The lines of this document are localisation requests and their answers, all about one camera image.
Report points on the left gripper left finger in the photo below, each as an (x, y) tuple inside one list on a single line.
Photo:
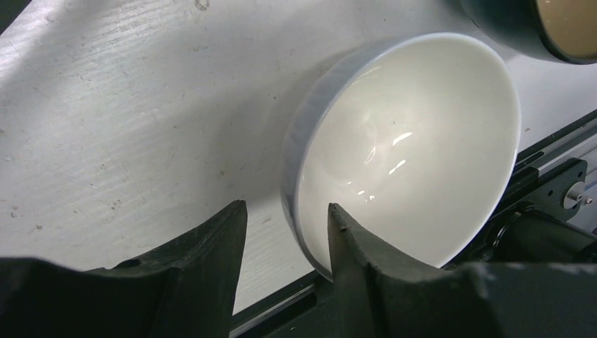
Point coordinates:
[(183, 288)]

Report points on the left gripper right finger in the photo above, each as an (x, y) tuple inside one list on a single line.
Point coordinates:
[(543, 286)]

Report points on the white bowl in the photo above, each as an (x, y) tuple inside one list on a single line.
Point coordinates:
[(416, 139)]

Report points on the dark bowl beige inside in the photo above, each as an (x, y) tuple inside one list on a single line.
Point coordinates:
[(557, 31)]

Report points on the black base panel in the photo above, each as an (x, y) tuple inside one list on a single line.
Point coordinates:
[(555, 177)]

